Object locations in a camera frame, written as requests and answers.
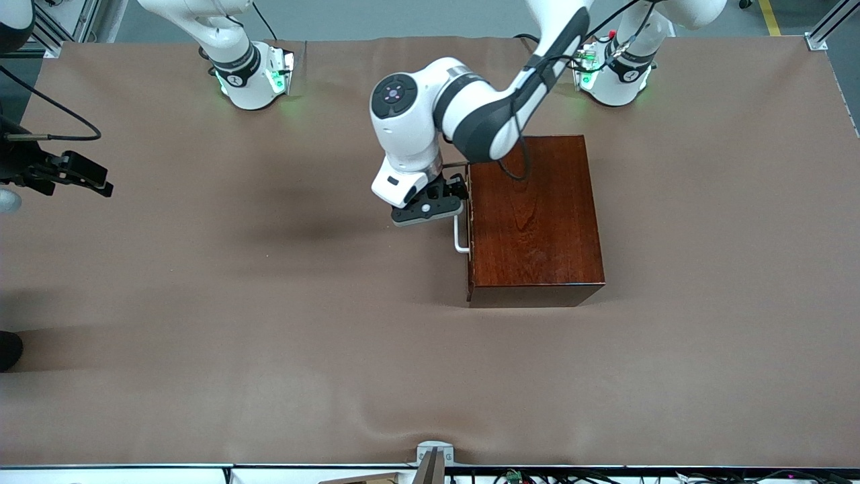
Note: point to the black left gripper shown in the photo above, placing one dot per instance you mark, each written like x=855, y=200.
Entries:
x=451, y=186

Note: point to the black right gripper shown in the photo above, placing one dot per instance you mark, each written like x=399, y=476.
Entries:
x=25, y=163

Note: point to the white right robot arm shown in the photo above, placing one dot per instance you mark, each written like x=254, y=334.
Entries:
x=248, y=87

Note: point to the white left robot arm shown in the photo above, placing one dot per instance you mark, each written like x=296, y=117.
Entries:
x=416, y=128

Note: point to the dark wooden drawer cabinet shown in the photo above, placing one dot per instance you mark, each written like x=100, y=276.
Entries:
x=551, y=228

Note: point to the black round object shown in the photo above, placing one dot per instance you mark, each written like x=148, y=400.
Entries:
x=8, y=351

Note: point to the brown table cloth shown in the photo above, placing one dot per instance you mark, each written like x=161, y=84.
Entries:
x=269, y=336

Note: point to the light wood board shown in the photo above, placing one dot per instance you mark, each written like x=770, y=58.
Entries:
x=366, y=479

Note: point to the aluminium frame profile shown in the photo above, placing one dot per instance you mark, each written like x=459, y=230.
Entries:
x=833, y=23
x=50, y=30

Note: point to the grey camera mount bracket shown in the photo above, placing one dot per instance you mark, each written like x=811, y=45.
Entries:
x=435, y=449

